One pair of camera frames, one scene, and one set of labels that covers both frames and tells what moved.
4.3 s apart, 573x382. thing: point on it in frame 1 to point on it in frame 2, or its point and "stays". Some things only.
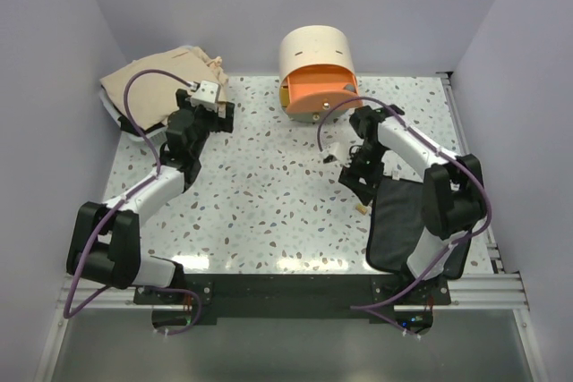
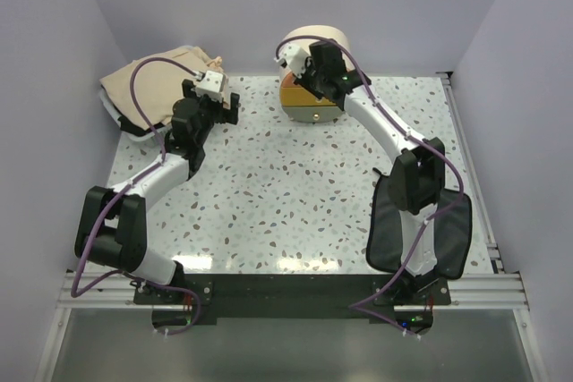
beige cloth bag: (153, 97) stays
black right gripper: (349, 176) to (303, 81)
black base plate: (298, 296) stays
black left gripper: (183, 100) stays
